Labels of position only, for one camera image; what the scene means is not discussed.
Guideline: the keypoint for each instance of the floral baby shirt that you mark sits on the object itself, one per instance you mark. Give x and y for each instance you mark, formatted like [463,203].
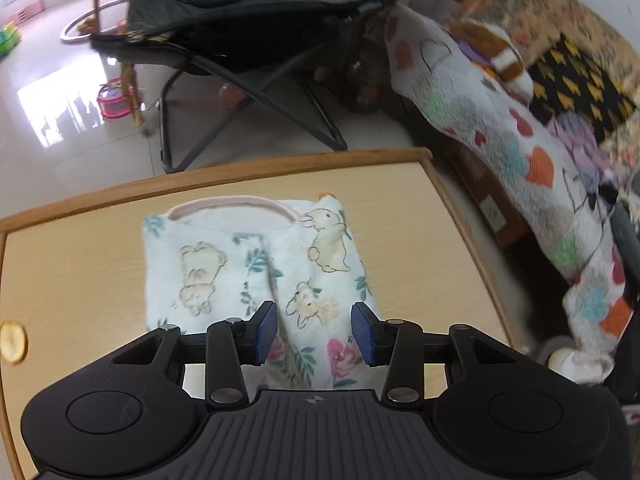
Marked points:
[225,260]

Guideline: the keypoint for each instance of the pink toy drum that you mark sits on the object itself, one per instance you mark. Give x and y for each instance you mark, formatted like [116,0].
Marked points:
[114,102]

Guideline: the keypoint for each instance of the green toy bowling pins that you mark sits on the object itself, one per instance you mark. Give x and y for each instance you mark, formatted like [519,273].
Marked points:
[10,35]

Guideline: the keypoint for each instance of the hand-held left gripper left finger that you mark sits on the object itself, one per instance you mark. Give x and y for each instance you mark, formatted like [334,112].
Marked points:
[264,332]

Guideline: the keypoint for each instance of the pink ball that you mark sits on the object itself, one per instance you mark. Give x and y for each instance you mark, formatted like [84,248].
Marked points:
[227,94]

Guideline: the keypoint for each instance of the dried orange peel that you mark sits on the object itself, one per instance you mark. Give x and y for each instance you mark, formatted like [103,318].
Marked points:
[12,342]

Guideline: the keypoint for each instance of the black cushion gold trees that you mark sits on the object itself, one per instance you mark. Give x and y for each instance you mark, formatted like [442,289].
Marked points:
[585,90]

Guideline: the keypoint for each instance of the white shoe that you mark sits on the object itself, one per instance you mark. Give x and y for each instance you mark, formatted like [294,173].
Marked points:
[570,362]

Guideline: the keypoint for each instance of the grey folding lounge chair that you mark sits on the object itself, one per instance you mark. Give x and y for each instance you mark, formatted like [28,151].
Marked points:
[250,15]

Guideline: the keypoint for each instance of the cardboard box white label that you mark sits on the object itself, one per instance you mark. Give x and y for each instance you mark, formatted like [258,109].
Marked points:
[490,200]

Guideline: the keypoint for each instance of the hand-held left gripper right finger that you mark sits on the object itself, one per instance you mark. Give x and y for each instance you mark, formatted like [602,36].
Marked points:
[362,332]

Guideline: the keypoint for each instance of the wooden giraffe toy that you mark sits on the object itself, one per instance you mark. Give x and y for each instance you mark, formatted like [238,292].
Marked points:
[131,95]

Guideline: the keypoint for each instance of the purple clothes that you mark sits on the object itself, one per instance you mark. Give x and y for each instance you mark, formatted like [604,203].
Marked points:
[580,140]

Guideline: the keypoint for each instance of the brown glass jar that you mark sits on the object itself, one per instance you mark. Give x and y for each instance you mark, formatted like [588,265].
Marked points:
[360,75]

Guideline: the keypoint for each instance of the pile of mixed clothes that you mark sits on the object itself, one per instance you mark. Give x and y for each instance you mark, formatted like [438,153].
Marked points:
[627,260]

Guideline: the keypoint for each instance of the hula hoop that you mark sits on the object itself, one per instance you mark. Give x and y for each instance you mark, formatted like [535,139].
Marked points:
[67,32]

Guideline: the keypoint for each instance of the brown white plush toy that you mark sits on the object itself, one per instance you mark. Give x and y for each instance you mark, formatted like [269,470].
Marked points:
[495,45]

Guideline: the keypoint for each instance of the floral sofa cover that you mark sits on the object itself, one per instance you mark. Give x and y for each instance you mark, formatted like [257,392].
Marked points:
[550,5]

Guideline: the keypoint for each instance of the heart print quilt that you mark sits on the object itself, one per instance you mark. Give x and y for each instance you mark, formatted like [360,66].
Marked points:
[500,160]

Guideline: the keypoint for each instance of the pink step stool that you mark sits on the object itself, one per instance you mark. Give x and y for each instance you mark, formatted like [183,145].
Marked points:
[30,10]

